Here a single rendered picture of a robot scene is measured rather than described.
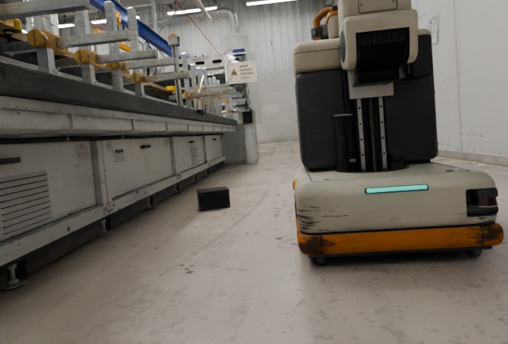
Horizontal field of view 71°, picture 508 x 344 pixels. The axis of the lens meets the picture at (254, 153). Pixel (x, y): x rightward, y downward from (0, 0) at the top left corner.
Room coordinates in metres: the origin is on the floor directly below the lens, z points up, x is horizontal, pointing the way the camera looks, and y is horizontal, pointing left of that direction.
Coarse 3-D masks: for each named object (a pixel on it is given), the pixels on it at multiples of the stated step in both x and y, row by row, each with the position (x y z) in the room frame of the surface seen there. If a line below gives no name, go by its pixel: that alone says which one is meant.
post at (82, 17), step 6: (78, 12) 1.40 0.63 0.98; (84, 12) 1.40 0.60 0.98; (78, 18) 1.40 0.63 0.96; (84, 18) 1.40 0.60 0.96; (78, 24) 1.40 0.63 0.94; (84, 24) 1.40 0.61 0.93; (78, 30) 1.40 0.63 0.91; (84, 30) 1.40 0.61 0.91; (84, 48) 1.40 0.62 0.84; (90, 48) 1.42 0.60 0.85; (84, 66) 1.40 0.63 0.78; (90, 66) 1.40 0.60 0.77; (84, 72) 1.40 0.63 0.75; (90, 72) 1.40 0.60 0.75; (84, 78) 1.40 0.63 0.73; (90, 78) 1.40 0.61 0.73
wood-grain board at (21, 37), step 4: (12, 36) 1.29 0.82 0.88; (16, 36) 1.31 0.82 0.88; (20, 36) 1.33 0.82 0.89; (24, 36) 1.35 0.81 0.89; (16, 40) 1.33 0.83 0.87; (20, 40) 1.33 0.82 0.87; (24, 40) 1.35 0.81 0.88; (64, 56) 1.61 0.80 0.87; (68, 56) 1.62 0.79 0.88; (72, 56) 1.65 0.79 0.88; (108, 72) 2.02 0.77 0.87; (124, 76) 2.19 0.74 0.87; (128, 76) 2.24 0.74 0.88; (152, 84) 2.66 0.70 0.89; (156, 88) 2.79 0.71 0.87; (160, 88) 2.83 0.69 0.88; (164, 88) 2.92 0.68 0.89; (168, 92) 3.05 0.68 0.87; (172, 92) 3.14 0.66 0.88; (192, 100) 3.81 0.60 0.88
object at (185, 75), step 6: (186, 72) 1.92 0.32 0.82; (126, 78) 1.95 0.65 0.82; (144, 78) 1.94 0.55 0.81; (150, 78) 1.94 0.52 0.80; (156, 78) 1.93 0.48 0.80; (162, 78) 1.93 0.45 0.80; (168, 78) 1.93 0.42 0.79; (174, 78) 1.92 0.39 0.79; (180, 78) 1.92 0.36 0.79; (186, 78) 1.94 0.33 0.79; (126, 84) 1.97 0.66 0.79
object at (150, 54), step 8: (96, 56) 1.44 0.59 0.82; (104, 56) 1.44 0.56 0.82; (112, 56) 1.43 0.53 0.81; (120, 56) 1.43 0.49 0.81; (128, 56) 1.43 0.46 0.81; (136, 56) 1.43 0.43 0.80; (144, 56) 1.42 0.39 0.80; (152, 56) 1.42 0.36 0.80; (56, 64) 1.45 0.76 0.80; (64, 64) 1.45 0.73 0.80; (72, 64) 1.45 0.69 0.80
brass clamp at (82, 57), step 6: (78, 54) 1.37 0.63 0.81; (84, 54) 1.37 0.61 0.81; (90, 54) 1.39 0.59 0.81; (96, 54) 1.45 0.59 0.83; (78, 60) 1.37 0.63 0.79; (84, 60) 1.37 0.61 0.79; (90, 60) 1.39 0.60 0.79; (96, 60) 1.44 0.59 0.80; (96, 66) 1.45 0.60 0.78; (102, 66) 1.49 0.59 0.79
